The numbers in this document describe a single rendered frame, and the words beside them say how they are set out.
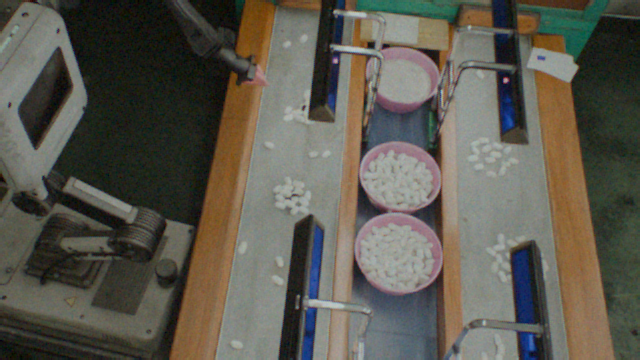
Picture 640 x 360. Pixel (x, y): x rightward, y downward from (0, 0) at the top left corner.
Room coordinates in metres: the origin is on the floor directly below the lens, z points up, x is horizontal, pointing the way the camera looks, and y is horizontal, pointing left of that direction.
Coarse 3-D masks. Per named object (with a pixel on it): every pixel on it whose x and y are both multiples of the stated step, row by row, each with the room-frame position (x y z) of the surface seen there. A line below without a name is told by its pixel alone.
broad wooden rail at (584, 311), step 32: (544, 96) 1.74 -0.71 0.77; (544, 128) 1.60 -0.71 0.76; (576, 128) 1.62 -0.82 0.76; (544, 160) 1.47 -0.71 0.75; (576, 160) 1.48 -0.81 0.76; (576, 192) 1.35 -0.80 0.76; (576, 224) 1.22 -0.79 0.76; (576, 256) 1.11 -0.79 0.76; (576, 288) 1.00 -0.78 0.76; (576, 320) 0.90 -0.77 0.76; (576, 352) 0.80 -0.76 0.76; (608, 352) 0.82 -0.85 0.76
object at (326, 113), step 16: (336, 0) 1.68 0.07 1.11; (320, 16) 1.65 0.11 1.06; (320, 32) 1.57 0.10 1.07; (336, 32) 1.56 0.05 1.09; (320, 48) 1.49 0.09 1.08; (320, 64) 1.42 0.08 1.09; (336, 64) 1.45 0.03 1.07; (320, 80) 1.35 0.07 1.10; (336, 80) 1.39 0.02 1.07; (320, 96) 1.29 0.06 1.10; (336, 96) 1.33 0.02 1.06; (320, 112) 1.25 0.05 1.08
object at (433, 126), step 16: (464, 32) 1.64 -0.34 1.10; (480, 32) 1.64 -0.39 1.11; (496, 32) 1.64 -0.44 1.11; (512, 32) 1.65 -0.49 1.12; (448, 64) 1.62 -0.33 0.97; (464, 64) 1.49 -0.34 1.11; (480, 64) 1.49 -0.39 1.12; (496, 64) 1.50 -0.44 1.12; (512, 64) 1.51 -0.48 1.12; (448, 80) 1.56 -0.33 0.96; (448, 96) 1.49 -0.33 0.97; (432, 112) 1.63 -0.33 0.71; (432, 128) 1.56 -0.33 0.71; (432, 144) 1.49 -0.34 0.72
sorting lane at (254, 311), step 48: (288, 48) 1.80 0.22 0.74; (288, 96) 1.58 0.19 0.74; (288, 144) 1.37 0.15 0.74; (336, 144) 1.40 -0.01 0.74; (336, 192) 1.21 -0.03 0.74; (240, 240) 0.98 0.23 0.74; (288, 240) 1.01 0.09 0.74; (336, 240) 1.04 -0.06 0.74; (240, 288) 0.83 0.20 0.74; (240, 336) 0.69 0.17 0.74
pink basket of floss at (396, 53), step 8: (392, 48) 1.86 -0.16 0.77; (400, 48) 1.87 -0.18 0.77; (392, 56) 1.85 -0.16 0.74; (400, 56) 1.86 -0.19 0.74; (408, 56) 1.86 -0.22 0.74; (416, 56) 1.85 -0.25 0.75; (424, 56) 1.85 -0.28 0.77; (368, 64) 1.76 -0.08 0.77; (424, 64) 1.83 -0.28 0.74; (432, 64) 1.81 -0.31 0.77; (368, 72) 1.74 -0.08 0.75; (432, 72) 1.79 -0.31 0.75; (432, 80) 1.77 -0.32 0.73; (432, 88) 1.73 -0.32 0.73; (384, 96) 1.62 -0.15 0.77; (384, 104) 1.64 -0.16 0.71; (392, 104) 1.62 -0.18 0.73; (400, 104) 1.62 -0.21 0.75; (408, 104) 1.62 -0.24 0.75; (416, 104) 1.64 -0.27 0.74; (400, 112) 1.64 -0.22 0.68
